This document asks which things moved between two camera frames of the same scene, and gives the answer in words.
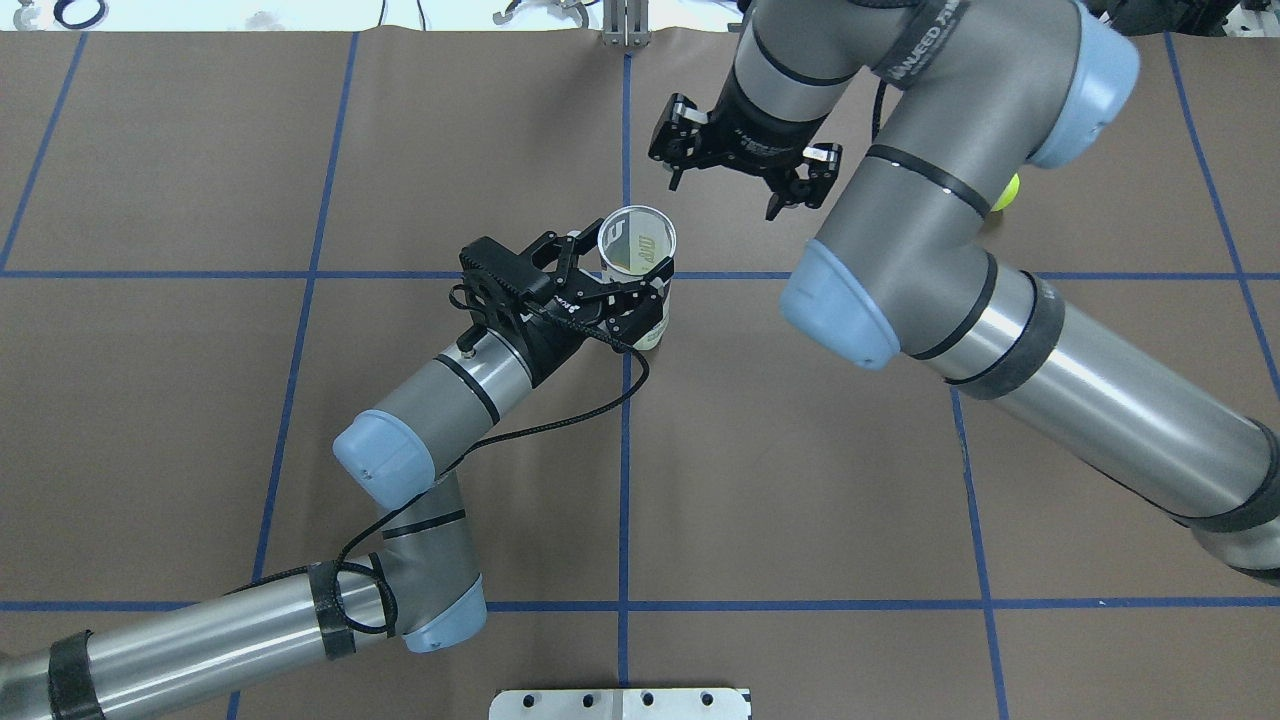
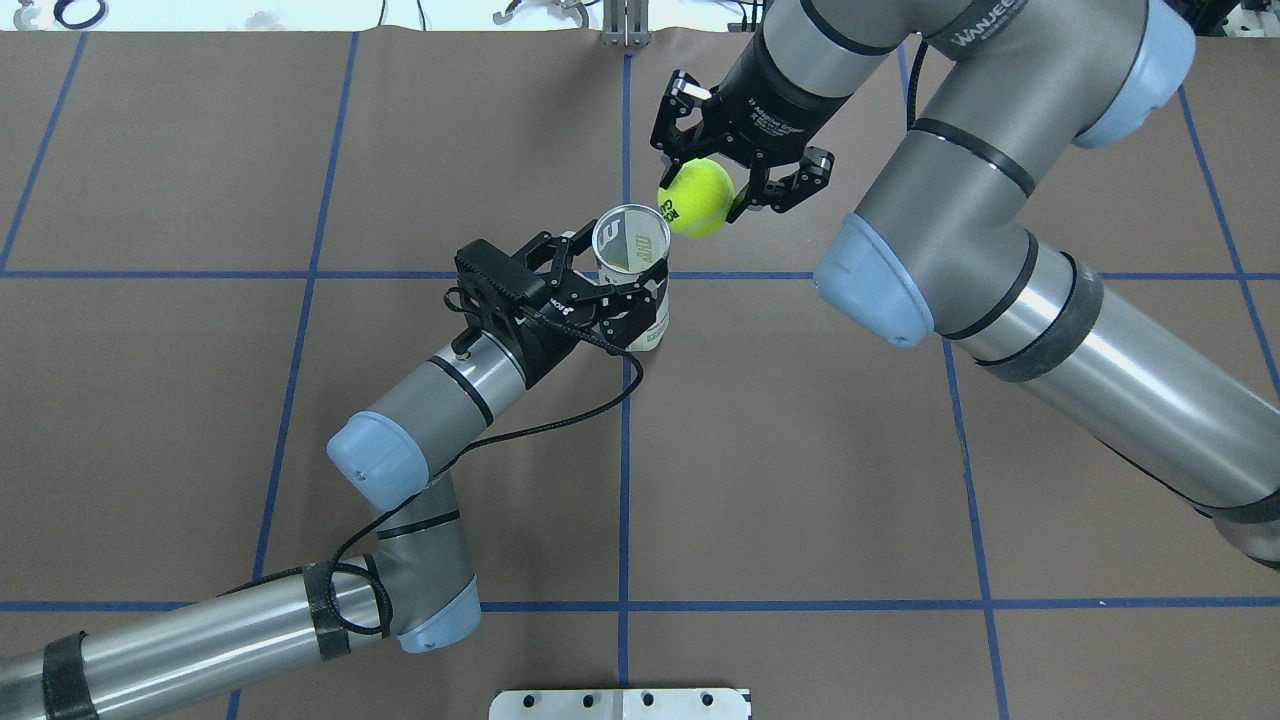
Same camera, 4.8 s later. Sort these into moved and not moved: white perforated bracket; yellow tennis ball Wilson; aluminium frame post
Moved: yellow tennis ball Wilson
Not moved: white perforated bracket; aluminium frame post
